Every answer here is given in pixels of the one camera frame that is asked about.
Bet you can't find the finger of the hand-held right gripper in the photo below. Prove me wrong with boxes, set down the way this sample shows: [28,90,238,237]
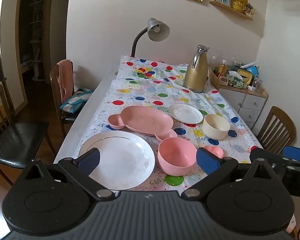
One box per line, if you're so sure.
[249,147,290,170]
[282,145,300,163]

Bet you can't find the yellow box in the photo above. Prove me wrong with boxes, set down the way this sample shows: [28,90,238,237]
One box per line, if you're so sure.
[236,68,254,87]

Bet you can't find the balloon print tablecloth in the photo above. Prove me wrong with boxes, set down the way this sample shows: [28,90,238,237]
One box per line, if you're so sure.
[77,54,264,198]

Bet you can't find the bookshelf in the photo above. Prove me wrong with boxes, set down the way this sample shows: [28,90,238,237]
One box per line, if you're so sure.
[20,0,44,68]

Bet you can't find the pink bowl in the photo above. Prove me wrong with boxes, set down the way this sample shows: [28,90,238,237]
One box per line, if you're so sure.
[157,138,198,177]

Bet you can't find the cream bowl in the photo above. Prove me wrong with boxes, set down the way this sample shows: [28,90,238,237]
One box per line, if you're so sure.
[202,114,231,141]

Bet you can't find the pink bear-shaped plate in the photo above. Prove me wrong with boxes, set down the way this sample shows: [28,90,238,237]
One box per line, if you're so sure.
[107,105,178,142]

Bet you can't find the small white plate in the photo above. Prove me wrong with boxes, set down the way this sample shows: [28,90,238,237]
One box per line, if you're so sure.
[169,103,204,124]

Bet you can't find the orange liquid bottle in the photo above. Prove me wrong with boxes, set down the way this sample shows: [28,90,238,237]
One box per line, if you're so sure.
[219,60,228,77]

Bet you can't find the blue striped bag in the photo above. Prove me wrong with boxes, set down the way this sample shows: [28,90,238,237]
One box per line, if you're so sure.
[59,89,95,113]

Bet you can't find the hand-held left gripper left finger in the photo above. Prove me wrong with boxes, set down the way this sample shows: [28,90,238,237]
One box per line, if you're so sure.
[15,148,115,202]

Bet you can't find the pink towel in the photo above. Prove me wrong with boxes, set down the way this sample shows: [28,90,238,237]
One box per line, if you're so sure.
[58,59,74,103]

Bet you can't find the gold thermos jug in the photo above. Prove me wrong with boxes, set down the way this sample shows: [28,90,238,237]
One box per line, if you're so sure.
[183,44,210,93]

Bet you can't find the large white plate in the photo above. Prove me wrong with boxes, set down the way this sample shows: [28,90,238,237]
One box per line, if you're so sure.
[78,130,156,191]

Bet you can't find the wooden chair black seat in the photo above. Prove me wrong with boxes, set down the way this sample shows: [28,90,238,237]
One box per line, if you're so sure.
[0,81,56,186]

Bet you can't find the white drawer cabinet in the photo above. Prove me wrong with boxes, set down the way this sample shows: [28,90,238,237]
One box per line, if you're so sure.
[210,75,269,130]

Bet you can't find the pink heart-shaped dish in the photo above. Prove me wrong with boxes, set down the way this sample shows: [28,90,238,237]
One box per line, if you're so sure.
[204,145,225,159]

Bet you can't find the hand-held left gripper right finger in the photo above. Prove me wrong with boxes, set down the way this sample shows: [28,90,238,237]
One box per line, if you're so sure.
[180,147,283,201]

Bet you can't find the grey desk lamp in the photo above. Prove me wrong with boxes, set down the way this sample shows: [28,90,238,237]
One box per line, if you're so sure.
[131,18,170,57]

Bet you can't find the wooden wall shelf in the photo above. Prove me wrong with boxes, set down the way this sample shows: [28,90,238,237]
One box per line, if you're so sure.
[209,0,255,21]

